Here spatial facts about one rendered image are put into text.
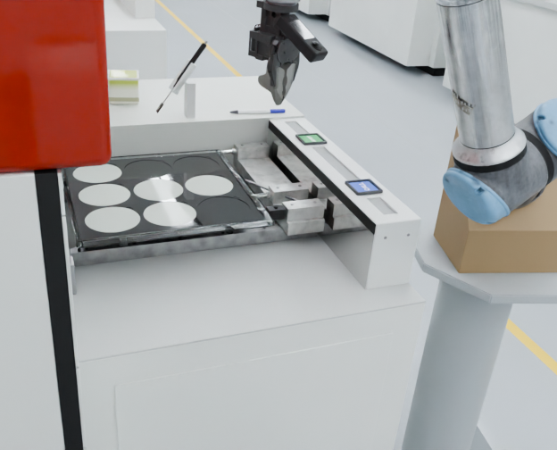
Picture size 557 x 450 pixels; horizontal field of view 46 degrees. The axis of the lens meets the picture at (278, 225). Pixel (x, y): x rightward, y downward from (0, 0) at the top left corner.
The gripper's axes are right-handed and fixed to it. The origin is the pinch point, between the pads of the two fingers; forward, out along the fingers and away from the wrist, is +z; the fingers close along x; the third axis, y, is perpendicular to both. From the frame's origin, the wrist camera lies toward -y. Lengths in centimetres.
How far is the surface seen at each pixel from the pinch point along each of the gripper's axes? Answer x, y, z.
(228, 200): 19.8, -4.1, 15.8
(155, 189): 27.5, 9.3, 15.8
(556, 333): -123, -48, 107
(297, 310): 30.6, -31.3, 22.9
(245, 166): 1.0, 8.1, 18.3
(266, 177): 2.0, 0.9, 18.1
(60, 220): 75, -32, -13
